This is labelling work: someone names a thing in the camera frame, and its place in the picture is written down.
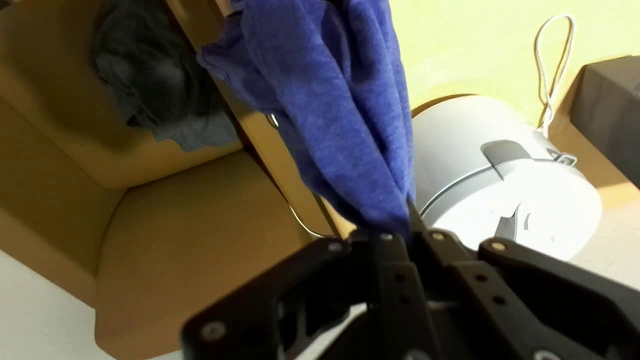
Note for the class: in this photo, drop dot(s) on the blue t-shirt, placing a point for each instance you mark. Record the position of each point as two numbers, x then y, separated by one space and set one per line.
330 115

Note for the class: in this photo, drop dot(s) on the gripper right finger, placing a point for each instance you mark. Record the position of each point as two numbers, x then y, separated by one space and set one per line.
510 300

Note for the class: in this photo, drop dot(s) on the dark grey box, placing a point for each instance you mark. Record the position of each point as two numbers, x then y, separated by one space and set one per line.
610 115

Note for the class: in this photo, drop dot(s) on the white round trash bin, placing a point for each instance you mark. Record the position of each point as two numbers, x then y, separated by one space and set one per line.
500 185

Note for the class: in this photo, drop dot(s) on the dark grey cloth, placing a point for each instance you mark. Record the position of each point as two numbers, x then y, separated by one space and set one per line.
150 80

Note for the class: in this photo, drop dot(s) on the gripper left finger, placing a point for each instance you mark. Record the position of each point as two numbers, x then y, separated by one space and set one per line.
320 290

